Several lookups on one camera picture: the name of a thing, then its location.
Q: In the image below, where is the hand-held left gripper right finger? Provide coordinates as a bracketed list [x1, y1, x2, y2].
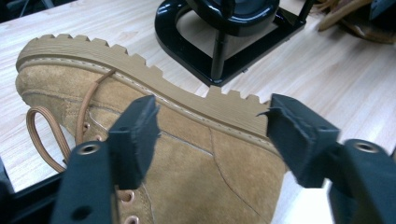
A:
[258, 92, 396, 224]

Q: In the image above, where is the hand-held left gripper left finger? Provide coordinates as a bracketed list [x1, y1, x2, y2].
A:
[50, 94, 162, 224]

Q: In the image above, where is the red and black shoe rack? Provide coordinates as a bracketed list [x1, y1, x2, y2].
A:
[154, 0, 316, 88]

